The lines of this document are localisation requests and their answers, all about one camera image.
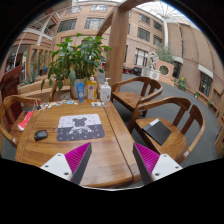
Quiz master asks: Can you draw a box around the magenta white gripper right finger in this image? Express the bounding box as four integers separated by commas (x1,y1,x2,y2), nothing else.
133,143,182,185

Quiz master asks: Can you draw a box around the red booklet on chair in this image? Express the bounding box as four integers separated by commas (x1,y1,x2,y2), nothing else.
18,111,34,131

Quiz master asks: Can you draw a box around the far left wooden chair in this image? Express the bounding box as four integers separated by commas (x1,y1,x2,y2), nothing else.
0,66,22,99

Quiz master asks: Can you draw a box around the near right wooden chair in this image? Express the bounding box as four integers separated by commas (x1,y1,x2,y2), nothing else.
128,96,205,163

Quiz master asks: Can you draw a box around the wooden pillar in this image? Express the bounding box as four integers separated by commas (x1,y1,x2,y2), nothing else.
97,0,149,85

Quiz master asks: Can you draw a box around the white plant pot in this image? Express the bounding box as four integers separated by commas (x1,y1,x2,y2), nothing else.
71,79,87,98

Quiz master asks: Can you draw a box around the blue tube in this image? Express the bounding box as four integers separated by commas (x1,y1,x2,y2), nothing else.
76,83,84,103

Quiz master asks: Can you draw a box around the far right wooden chair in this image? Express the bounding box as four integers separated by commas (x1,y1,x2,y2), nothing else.
111,76,163,112

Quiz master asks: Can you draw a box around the black computer mouse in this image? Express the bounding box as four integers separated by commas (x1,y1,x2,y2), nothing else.
34,130,48,141

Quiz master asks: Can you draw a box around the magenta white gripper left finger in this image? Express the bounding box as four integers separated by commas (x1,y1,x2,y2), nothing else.
41,142,92,185

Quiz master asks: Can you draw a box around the green potted plant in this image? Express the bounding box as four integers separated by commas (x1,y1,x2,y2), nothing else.
41,36,111,90

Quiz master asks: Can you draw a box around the wooden chair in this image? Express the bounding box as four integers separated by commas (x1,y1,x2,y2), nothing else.
0,66,22,99
111,76,163,112
0,95,41,147
128,96,205,163

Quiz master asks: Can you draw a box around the yellow dish soap bottle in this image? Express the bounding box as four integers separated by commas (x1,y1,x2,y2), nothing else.
87,76,97,101

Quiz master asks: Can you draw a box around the small wrapped packet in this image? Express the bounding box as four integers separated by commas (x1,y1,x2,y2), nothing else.
91,102,102,107

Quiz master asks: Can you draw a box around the clear pump sanitizer bottle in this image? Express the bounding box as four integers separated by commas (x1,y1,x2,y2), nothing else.
100,78,111,102

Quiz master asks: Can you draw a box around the black notebook on chair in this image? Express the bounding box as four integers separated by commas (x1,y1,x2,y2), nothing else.
143,119,171,146

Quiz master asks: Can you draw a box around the grey cartoon mouse pad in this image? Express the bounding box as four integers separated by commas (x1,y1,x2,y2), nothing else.
57,114,105,141

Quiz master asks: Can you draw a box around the wooden table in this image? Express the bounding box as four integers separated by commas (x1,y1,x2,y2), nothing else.
16,102,140,188

